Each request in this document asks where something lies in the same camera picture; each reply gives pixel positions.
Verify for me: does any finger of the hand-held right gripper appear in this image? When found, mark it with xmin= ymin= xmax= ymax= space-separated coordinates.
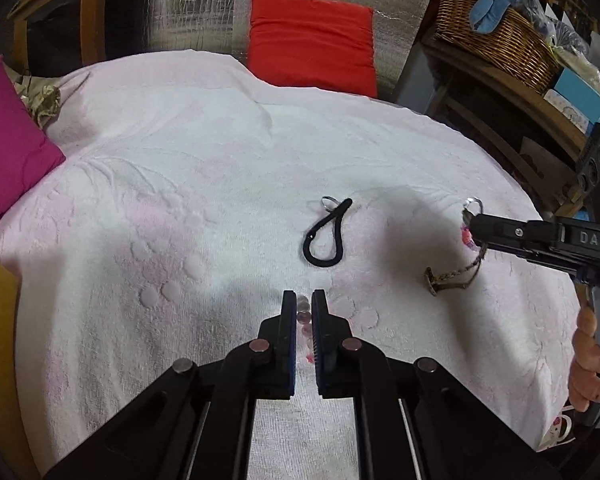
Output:
xmin=470 ymin=214 xmax=566 ymax=257

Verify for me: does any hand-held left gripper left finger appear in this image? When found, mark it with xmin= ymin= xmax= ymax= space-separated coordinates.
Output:
xmin=45 ymin=290 xmax=297 ymax=480

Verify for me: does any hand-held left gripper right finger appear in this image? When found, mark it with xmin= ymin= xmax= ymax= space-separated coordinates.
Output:
xmin=312 ymin=289 xmax=561 ymax=480

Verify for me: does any pale pink bead bracelet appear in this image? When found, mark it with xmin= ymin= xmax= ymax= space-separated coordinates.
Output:
xmin=295 ymin=296 xmax=315 ymax=363

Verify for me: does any bright pink bead bracelet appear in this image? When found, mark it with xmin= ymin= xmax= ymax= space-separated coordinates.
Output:
xmin=460 ymin=210 xmax=481 ymax=253

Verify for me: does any person's right hand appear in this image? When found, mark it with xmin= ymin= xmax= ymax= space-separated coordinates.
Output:
xmin=567 ymin=305 xmax=600 ymax=413

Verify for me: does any white patterned box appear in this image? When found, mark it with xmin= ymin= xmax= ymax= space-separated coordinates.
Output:
xmin=544 ymin=91 xmax=596 ymax=133

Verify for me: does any wooden shelf unit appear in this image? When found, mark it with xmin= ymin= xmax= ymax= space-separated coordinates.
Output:
xmin=420 ymin=35 xmax=596 ymax=211

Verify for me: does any blue cardboard box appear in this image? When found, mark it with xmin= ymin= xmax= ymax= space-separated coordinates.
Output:
xmin=552 ymin=67 xmax=600 ymax=121

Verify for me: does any white printed cup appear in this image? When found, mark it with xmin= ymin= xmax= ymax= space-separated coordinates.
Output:
xmin=537 ymin=407 xmax=573 ymax=453

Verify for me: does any white textured blanket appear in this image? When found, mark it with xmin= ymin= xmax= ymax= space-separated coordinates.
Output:
xmin=0 ymin=49 xmax=581 ymax=476

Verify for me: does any wicker basket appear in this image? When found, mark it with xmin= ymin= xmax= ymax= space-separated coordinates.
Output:
xmin=432 ymin=0 xmax=561 ymax=93

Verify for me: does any blue cloth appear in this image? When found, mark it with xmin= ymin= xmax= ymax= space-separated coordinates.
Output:
xmin=470 ymin=0 xmax=523 ymax=35

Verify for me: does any small red cushion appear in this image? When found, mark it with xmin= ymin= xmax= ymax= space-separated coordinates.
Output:
xmin=247 ymin=0 xmax=378 ymax=98

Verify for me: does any pink cushion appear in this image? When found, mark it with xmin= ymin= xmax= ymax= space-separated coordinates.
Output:
xmin=0 ymin=56 xmax=67 ymax=246

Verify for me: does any beige patterned cloth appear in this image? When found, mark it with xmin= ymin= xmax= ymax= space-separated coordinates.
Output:
xmin=10 ymin=72 xmax=61 ymax=126

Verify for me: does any braided cord bracelet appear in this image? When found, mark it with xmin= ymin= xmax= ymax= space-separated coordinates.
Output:
xmin=424 ymin=245 xmax=488 ymax=298

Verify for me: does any black hair tie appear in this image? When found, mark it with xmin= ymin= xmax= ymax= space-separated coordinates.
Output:
xmin=300 ymin=197 xmax=353 ymax=266

